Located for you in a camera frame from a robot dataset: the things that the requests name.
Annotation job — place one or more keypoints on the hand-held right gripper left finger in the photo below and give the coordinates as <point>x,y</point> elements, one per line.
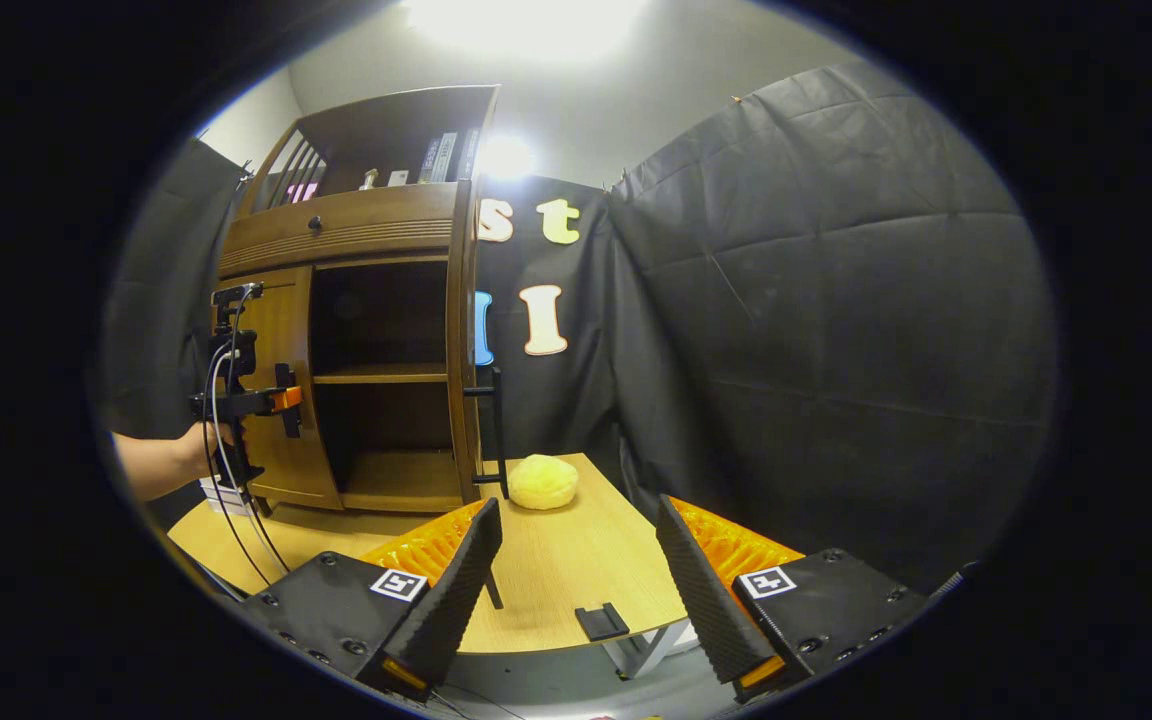
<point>456,600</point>

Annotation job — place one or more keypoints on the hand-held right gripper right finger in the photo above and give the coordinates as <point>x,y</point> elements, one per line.
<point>706,600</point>

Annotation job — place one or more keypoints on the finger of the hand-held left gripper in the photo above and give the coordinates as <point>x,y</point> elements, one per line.
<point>287,400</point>

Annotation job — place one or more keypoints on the wooden shoe cabinet door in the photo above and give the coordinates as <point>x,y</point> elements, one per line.
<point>281,330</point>
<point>463,330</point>

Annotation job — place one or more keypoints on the wooden double-door shoe cabinet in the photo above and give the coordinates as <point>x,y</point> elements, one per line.
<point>376,225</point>

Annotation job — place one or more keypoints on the white table leg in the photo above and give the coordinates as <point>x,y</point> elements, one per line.
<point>651,648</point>

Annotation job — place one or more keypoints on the black table clamp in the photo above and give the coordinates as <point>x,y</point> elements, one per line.
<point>601,622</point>

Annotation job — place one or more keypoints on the stack of books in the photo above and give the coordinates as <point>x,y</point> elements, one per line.
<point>234,503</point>

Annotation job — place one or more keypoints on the yellow round sponge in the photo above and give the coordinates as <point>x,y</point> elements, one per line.
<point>542,482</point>

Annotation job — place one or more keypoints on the small pump bottle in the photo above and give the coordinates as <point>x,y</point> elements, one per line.
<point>369,180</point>

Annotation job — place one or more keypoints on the dark blue book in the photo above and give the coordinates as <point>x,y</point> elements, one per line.
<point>428,160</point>

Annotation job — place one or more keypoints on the black backdrop cloth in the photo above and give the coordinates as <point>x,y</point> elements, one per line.
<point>836,350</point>

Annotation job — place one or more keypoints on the small ceiling light panel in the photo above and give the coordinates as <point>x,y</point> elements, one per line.
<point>507,157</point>

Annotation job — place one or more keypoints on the large ceiling light panel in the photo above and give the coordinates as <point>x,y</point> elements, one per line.
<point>526,25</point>

